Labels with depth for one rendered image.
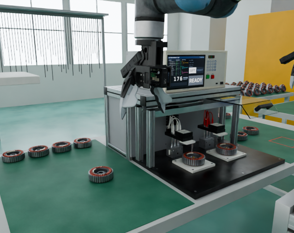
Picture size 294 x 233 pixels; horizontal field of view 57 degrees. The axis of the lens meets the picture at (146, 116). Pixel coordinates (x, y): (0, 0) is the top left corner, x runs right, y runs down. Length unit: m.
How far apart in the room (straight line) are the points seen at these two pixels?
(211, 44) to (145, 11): 4.71
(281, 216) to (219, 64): 1.04
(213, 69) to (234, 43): 6.42
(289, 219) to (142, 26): 0.54
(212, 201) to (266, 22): 4.37
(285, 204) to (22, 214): 0.84
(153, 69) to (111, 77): 7.54
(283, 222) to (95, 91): 7.54
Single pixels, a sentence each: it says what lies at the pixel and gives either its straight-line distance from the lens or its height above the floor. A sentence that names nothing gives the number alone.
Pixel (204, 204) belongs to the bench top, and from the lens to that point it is 1.10.
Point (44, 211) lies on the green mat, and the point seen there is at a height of 0.75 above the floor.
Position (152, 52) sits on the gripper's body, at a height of 1.31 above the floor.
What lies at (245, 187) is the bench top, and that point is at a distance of 1.28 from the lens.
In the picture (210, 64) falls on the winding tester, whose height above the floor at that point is 1.25.
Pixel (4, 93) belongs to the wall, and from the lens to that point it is 7.40.
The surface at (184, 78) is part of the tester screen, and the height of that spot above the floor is 1.18.
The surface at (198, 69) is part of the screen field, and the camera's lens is 1.45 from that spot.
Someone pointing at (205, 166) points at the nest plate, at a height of 0.78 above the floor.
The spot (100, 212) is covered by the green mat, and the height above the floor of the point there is 0.75.
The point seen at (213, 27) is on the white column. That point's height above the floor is 1.77.
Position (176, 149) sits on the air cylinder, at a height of 0.82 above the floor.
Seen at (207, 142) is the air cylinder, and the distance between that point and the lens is 1.59.
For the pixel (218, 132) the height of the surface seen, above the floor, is 0.88.
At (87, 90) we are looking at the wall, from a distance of 7.92.
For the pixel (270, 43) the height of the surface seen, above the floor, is 1.45.
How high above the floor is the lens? 1.31
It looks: 13 degrees down
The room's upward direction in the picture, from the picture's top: straight up
